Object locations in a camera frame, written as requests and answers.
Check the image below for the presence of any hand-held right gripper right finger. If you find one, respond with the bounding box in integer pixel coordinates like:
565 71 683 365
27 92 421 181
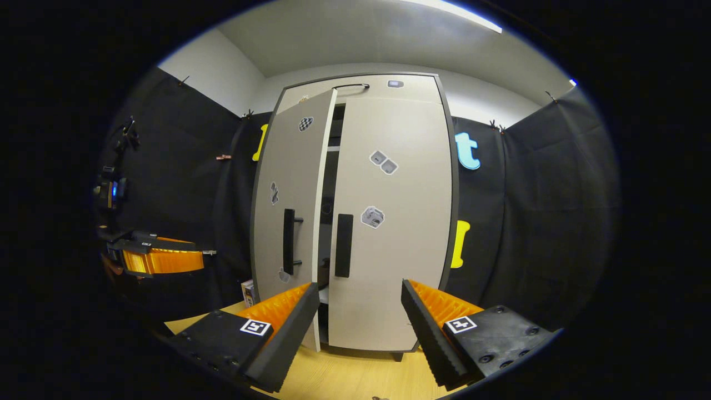
401 279 556 391

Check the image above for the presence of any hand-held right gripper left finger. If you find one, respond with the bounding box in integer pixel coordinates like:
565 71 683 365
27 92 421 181
167 282 321 393

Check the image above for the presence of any white shoe cabinet door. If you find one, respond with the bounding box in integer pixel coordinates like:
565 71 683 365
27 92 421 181
253 89 338 352
328 97 453 352

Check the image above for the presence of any white shoe cabinet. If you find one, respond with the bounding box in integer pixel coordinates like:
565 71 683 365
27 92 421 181
250 72 460 362

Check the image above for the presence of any black backdrop cloth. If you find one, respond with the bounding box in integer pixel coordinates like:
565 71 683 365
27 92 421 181
97 67 620 334

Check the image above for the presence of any long ceiling light panel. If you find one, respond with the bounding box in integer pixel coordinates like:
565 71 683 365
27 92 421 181
400 0 503 34

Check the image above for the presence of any black door handle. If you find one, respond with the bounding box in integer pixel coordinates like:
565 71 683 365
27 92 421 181
334 213 354 278
283 208 304 276

